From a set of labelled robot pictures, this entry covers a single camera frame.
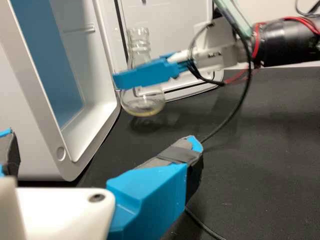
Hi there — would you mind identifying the clear flask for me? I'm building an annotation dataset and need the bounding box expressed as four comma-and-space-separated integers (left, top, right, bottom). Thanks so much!
119, 26, 167, 118

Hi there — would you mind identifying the white incubator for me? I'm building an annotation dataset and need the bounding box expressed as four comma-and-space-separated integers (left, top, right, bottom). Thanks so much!
0, 0, 122, 182

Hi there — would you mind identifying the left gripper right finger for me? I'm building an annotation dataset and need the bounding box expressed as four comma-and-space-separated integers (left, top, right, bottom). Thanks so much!
105, 135, 205, 240

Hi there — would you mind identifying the red wire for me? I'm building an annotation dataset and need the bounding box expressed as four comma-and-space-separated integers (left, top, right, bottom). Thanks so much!
223, 69, 256, 85

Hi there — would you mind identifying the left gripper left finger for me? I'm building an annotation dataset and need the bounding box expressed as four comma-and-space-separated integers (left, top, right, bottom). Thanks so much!
0, 128, 21, 179

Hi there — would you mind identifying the black cable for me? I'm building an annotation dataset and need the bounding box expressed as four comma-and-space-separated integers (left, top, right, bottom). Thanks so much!
184, 37, 254, 240
166, 22, 226, 87
294, 0, 320, 17

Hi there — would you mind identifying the right wrist camera phone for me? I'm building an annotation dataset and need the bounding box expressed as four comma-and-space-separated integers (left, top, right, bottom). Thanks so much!
214, 0, 253, 39

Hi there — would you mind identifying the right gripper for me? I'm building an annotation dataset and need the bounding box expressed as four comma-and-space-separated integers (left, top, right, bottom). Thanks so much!
112, 17, 254, 90

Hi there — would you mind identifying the incubator door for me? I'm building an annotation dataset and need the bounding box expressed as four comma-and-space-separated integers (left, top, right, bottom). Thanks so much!
113, 0, 225, 97

